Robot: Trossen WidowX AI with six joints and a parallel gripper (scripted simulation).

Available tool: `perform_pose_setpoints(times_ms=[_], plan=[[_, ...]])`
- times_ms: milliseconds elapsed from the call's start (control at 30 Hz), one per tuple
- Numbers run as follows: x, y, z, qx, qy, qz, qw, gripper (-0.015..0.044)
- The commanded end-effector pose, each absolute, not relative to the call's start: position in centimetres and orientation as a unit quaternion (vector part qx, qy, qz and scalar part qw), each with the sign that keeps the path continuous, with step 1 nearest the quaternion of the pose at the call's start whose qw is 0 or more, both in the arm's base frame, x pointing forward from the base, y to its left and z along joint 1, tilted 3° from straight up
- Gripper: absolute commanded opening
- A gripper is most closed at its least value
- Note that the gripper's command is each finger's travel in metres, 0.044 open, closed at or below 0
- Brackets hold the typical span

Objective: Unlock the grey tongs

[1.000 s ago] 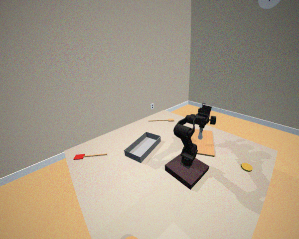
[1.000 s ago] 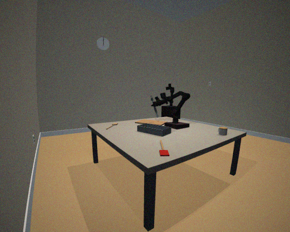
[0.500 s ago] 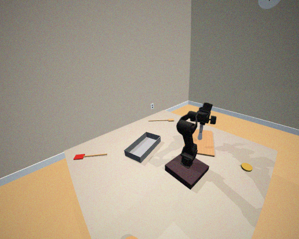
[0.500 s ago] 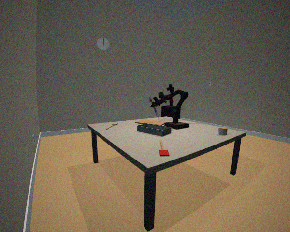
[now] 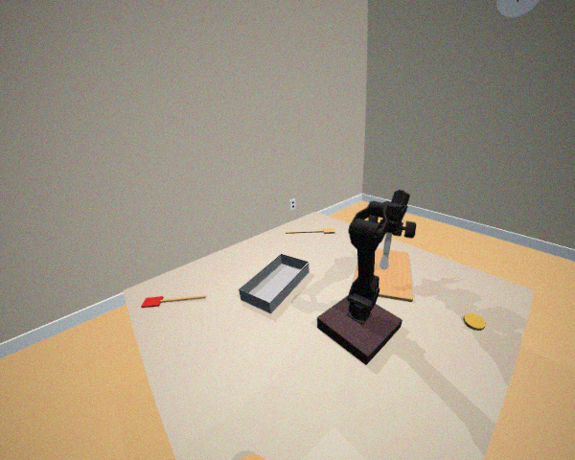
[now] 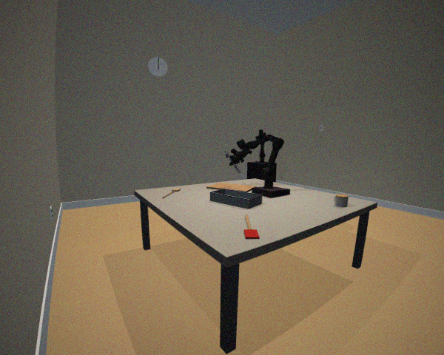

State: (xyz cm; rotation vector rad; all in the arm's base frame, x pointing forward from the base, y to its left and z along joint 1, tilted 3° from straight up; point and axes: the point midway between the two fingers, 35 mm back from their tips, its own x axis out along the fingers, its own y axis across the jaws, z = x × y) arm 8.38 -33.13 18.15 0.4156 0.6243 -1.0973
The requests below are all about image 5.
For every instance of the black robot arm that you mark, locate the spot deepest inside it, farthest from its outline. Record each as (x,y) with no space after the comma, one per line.
(366,236)

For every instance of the red spatula with wooden handle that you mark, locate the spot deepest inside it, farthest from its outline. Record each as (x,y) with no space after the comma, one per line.
(155,301)

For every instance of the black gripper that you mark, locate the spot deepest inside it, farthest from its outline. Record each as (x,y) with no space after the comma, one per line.
(410,227)

